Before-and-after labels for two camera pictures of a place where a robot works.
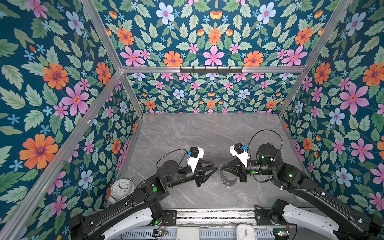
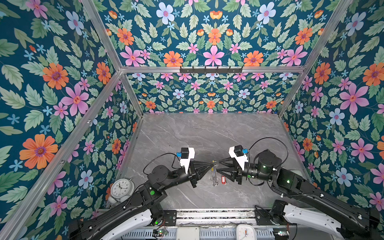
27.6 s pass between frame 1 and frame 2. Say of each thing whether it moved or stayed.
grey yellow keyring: moved
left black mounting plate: stayed
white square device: stayed
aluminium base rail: stayed
